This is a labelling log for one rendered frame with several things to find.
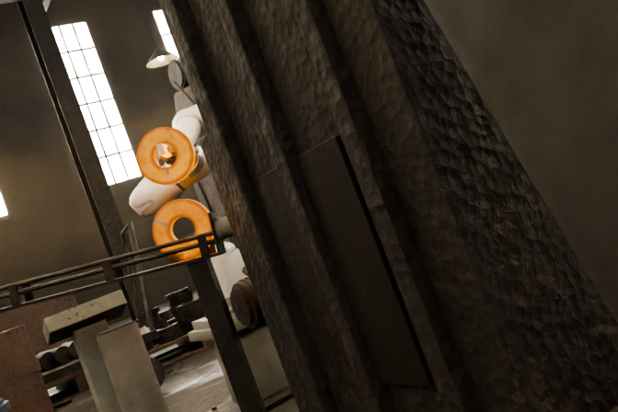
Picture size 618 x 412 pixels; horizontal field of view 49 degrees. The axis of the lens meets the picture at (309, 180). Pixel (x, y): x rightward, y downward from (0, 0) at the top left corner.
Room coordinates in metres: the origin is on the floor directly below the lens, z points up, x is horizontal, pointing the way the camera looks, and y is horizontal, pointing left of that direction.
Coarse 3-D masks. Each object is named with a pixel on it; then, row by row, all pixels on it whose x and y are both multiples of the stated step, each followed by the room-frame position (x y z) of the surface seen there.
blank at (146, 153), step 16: (160, 128) 1.77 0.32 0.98; (144, 144) 1.77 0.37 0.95; (176, 144) 1.76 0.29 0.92; (192, 144) 1.78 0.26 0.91; (144, 160) 1.77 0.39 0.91; (176, 160) 1.76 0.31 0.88; (192, 160) 1.76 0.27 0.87; (144, 176) 1.77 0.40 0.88; (160, 176) 1.76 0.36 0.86; (176, 176) 1.76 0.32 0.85
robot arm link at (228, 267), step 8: (216, 248) 2.69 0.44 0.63; (232, 248) 2.72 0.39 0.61; (224, 256) 2.68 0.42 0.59; (232, 256) 2.69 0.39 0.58; (240, 256) 2.70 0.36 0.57; (216, 264) 2.67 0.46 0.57; (224, 264) 2.68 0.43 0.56; (232, 264) 2.68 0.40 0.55; (240, 264) 2.69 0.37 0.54; (216, 272) 2.67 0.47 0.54; (224, 272) 2.67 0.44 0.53; (232, 272) 2.68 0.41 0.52; (240, 272) 2.68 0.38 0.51; (224, 280) 2.67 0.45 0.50; (232, 280) 2.68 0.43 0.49; (224, 288) 2.67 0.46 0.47; (224, 296) 2.67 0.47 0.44
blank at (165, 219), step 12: (168, 204) 1.68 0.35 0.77; (180, 204) 1.67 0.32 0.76; (192, 204) 1.67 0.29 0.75; (156, 216) 1.68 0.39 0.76; (168, 216) 1.68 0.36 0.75; (180, 216) 1.68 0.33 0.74; (192, 216) 1.67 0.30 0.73; (204, 216) 1.67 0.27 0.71; (156, 228) 1.68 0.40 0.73; (168, 228) 1.68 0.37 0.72; (204, 228) 1.67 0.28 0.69; (156, 240) 1.68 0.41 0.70; (168, 240) 1.68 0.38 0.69; (192, 252) 1.67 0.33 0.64
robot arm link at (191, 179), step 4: (200, 148) 2.07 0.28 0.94; (204, 160) 2.05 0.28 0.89; (204, 164) 2.05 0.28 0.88; (204, 168) 2.06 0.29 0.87; (208, 168) 2.09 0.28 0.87; (200, 172) 2.06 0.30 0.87; (204, 172) 2.08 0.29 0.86; (208, 172) 2.11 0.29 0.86; (188, 176) 2.06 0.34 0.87; (192, 176) 2.06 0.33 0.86; (196, 176) 2.06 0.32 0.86; (200, 176) 2.08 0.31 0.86; (204, 176) 2.11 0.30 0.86; (184, 180) 2.06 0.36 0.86; (188, 180) 2.07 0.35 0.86; (192, 180) 2.07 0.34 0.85; (196, 180) 2.09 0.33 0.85; (180, 184) 2.07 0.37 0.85; (184, 184) 2.07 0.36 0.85; (188, 184) 2.08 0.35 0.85; (192, 184) 2.10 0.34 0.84; (180, 188) 2.08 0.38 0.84; (184, 188) 2.09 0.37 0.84; (188, 188) 2.10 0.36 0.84
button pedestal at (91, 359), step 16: (80, 304) 2.04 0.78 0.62; (96, 304) 2.05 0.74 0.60; (112, 304) 2.07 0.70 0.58; (48, 320) 1.98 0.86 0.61; (64, 320) 2.00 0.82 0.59; (80, 320) 2.01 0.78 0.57; (96, 320) 2.08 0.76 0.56; (48, 336) 2.00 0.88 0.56; (64, 336) 2.05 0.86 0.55; (80, 336) 2.03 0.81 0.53; (96, 336) 2.06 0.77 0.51; (80, 352) 2.04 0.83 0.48; (96, 352) 2.05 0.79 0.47; (96, 368) 2.04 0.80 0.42; (96, 384) 2.03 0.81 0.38; (112, 384) 2.06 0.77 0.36; (96, 400) 2.06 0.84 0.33; (112, 400) 2.05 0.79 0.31
